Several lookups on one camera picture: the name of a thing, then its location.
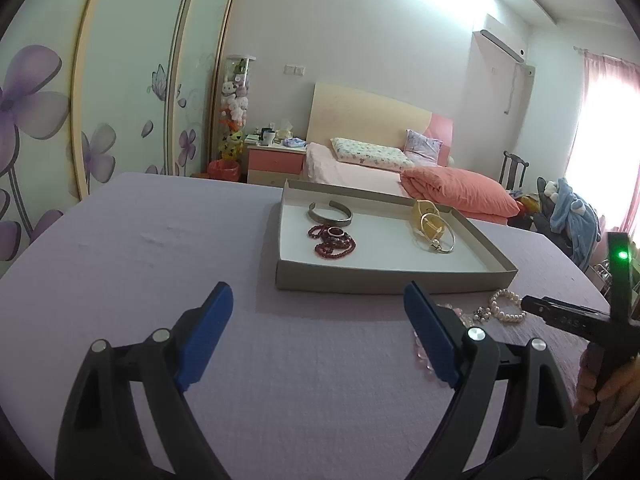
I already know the yellow wrist watch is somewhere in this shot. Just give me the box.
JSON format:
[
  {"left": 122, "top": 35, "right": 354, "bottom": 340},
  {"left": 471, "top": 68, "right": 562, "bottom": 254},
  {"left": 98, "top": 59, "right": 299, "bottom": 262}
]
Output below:
[{"left": 411, "top": 199, "right": 446, "bottom": 241}]

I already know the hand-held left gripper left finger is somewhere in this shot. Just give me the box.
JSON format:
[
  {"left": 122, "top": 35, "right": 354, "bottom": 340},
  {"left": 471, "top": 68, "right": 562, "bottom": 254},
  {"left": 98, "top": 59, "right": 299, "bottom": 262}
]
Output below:
[{"left": 54, "top": 281, "right": 234, "bottom": 480}]

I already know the cream pink headboard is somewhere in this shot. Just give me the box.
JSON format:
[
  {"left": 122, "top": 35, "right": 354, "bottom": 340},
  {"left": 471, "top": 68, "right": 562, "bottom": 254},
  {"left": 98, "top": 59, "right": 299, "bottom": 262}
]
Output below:
[{"left": 306, "top": 82, "right": 455, "bottom": 167}]

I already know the red waste basket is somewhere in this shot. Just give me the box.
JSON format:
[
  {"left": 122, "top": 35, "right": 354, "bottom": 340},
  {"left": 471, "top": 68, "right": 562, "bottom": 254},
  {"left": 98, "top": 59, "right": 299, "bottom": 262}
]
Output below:
[{"left": 207, "top": 159, "right": 240, "bottom": 182}]

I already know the white pearl bracelet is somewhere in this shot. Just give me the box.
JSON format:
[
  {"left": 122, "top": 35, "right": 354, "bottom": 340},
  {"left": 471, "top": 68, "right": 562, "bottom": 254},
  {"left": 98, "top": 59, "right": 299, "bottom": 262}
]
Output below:
[{"left": 488, "top": 288, "right": 529, "bottom": 324}]

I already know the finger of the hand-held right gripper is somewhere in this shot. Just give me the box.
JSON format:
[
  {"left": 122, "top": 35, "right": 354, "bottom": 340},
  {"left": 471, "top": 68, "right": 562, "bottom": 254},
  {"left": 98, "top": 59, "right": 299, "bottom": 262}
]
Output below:
[{"left": 520, "top": 296, "right": 614, "bottom": 346}]

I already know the lilac patterned pillow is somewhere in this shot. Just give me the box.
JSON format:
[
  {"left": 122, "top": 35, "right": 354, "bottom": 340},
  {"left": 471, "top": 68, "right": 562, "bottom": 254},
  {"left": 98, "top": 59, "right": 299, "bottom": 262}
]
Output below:
[{"left": 404, "top": 129, "right": 445, "bottom": 165}]

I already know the pink bead bracelet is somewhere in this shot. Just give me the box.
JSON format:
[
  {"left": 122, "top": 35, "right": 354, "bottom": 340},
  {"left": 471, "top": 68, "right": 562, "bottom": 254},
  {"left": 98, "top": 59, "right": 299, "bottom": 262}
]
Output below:
[{"left": 412, "top": 302, "right": 476, "bottom": 383}]

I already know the clear plush toy tube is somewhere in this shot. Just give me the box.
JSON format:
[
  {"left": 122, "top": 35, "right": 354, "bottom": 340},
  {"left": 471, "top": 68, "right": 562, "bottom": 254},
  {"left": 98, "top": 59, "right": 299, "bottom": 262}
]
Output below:
[{"left": 218, "top": 55, "right": 256, "bottom": 161}]

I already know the orange duvet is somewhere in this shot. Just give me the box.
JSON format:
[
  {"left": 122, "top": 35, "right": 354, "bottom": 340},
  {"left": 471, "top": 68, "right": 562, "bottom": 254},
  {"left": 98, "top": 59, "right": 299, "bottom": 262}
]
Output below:
[{"left": 400, "top": 166, "right": 521, "bottom": 219}]

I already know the dark wooden chair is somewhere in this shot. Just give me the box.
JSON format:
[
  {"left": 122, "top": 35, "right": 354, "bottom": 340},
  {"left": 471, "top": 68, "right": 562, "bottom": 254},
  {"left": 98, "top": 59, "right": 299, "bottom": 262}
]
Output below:
[{"left": 498, "top": 151, "right": 530, "bottom": 194}]

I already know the bed with pink sheet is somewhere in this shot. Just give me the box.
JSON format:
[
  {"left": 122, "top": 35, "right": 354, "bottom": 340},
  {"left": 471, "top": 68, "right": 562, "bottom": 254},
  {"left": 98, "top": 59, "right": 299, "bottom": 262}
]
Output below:
[{"left": 300, "top": 142, "right": 508, "bottom": 224}]

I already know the wide silver cuff bangle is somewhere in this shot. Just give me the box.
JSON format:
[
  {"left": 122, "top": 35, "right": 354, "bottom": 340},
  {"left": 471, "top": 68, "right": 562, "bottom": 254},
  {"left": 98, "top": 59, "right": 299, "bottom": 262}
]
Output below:
[{"left": 307, "top": 201, "right": 354, "bottom": 226}]

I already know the grey office chair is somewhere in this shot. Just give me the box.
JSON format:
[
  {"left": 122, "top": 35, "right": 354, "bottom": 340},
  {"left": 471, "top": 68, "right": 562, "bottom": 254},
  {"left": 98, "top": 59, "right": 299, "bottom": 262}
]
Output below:
[{"left": 535, "top": 177, "right": 567, "bottom": 234}]

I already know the white air conditioner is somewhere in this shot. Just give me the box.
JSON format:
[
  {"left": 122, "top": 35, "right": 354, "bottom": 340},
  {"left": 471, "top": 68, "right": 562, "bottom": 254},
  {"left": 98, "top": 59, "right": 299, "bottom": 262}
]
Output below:
[{"left": 472, "top": 14, "right": 526, "bottom": 64}]

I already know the person's right hand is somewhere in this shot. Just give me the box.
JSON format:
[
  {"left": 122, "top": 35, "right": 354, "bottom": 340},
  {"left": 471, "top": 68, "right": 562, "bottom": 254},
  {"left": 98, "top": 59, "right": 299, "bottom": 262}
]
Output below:
[{"left": 575, "top": 345, "right": 640, "bottom": 428}]

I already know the glass floral wardrobe door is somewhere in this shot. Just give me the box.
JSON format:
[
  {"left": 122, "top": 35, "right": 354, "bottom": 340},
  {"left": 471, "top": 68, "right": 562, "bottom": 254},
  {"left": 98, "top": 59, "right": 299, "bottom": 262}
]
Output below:
[
  {"left": 0, "top": 0, "right": 109, "bottom": 262},
  {"left": 170, "top": 0, "right": 246, "bottom": 179},
  {"left": 75, "top": 0, "right": 202, "bottom": 202}
]

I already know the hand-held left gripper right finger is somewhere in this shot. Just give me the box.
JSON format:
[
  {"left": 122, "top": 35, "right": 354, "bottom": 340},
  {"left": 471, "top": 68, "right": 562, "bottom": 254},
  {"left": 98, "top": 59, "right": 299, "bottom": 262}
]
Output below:
[{"left": 403, "top": 281, "right": 583, "bottom": 480}]

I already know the thin silver bangle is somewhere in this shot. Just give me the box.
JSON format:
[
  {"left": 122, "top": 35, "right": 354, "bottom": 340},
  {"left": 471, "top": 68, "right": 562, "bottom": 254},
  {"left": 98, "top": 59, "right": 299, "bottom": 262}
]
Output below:
[{"left": 420, "top": 213, "right": 456, "bottom": 255}]

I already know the pink white nightstand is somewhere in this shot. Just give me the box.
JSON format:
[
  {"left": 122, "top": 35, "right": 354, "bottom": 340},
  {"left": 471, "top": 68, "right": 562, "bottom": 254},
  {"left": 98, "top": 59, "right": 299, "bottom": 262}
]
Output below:
[{"left": 246, "top": 142, "right": 307, "bottom": 189}]

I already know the white floral pillow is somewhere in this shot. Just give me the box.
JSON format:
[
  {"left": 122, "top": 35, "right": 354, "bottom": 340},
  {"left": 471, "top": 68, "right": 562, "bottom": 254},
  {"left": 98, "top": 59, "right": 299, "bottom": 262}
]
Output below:
[{"left": 330, "top": 137, "right": 416, "bottom": 170}]

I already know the grey cardboard tray box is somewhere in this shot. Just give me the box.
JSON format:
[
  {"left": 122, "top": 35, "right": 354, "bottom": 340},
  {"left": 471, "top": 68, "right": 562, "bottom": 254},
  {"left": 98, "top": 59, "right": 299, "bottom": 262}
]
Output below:
[{"left": 275, "top": 178, "right": 518, "bottom": 292}]

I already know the yellow plush toy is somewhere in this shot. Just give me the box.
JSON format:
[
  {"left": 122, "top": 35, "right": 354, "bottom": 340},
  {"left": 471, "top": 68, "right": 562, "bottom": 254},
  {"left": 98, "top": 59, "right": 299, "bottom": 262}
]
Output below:
[{"left": 220, "top": 130, "right": 246, "bottom": 161}]

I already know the dark red bead bracelet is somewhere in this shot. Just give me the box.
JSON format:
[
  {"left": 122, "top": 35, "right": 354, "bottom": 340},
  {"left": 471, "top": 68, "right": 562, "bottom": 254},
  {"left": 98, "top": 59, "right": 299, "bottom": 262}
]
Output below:
[{"left": 307, "top": 224, "right": 357, "bottom": 260}]

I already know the air conditioner pipe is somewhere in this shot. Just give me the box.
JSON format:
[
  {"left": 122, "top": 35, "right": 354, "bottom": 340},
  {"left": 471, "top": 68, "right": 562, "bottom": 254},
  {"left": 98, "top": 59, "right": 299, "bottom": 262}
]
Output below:
[{"left": 502, "top": 62, "right": 535, "bottom": 116}]

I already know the blue plush garment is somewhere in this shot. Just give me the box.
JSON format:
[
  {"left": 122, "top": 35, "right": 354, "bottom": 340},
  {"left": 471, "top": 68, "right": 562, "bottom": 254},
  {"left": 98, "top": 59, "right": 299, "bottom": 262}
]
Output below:
[{"left": 550, "top": 177, "right": 603, "bottom": 269}]

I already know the pink curtain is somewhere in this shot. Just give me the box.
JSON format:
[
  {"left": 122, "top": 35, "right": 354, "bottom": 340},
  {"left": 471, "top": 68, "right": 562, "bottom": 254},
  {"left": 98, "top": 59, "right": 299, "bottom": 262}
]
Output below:
[{"left": 575, "top": 47, "right": 640, "bottom": 241}]

